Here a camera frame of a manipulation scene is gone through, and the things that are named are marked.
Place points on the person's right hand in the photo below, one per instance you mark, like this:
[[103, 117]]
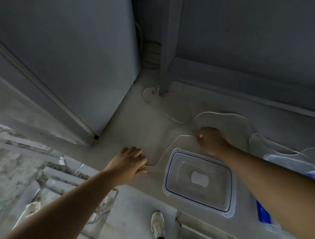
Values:
[[213, 140]]

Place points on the person's left hand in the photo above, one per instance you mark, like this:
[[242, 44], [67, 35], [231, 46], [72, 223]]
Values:
[[125, 167]]

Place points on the person's right thumb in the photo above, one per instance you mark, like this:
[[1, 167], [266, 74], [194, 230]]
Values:
[[201, 133]]

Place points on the person's left thumb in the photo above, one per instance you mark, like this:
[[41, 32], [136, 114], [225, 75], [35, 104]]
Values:
[[140, 170]]

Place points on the person's right forearm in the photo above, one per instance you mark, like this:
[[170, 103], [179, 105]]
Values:
[[268, 182]]

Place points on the person's left forearm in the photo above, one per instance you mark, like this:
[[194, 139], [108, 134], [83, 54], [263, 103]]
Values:
[[61, 209]]

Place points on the clear lidded container blue seal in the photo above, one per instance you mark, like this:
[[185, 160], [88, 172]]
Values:
[[199, 181]]

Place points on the white sneaker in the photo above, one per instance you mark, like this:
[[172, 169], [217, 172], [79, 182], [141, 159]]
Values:
[[157, 224]]

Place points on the grey cardboard box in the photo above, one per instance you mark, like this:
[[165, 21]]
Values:
[[196, 230]]

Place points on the clear plastic storage box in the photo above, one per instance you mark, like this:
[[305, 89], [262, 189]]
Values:
[[290, 161]]

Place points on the blue plastic piece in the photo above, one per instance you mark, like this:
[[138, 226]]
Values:
[[263, 212]]

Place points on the red and white packet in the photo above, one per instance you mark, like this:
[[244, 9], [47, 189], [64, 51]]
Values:
[[34, 208]]

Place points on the grey refrigerator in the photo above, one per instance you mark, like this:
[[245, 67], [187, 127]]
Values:
[[73, 61]]

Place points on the grey metal shelf frame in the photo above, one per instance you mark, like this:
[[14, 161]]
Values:
[[167, 49]]

